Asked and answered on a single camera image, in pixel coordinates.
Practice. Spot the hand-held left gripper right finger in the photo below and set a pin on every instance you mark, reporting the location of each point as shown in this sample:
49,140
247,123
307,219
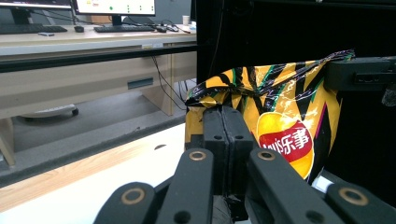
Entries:
239,133

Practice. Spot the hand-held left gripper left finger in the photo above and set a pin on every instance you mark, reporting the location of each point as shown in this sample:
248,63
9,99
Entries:
218,133

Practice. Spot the yellow black chip bag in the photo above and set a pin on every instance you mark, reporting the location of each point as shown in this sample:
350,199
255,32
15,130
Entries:
280,102

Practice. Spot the white paper cup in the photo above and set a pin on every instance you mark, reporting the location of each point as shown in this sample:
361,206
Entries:
186,20

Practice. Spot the black keyboard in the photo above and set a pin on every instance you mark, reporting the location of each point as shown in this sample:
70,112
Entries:
31,28
124,28

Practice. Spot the computer monitor white screen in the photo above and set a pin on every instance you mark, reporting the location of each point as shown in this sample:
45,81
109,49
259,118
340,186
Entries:
115,6

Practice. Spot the light wooden office desk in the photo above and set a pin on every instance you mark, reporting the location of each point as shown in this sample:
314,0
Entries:
62,84

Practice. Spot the office chair base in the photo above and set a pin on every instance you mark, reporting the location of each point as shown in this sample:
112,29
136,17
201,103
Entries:
49,111

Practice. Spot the black computer mouse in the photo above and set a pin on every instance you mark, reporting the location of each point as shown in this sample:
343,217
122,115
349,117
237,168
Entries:
79,29

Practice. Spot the small grey flat device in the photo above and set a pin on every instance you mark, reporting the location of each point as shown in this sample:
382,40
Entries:
46,34

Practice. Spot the computer monitor dark stand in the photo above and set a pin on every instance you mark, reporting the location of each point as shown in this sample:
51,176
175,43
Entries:
21,14

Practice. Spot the black horizontal frame bar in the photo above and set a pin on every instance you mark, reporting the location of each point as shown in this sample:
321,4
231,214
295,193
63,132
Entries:
93,58

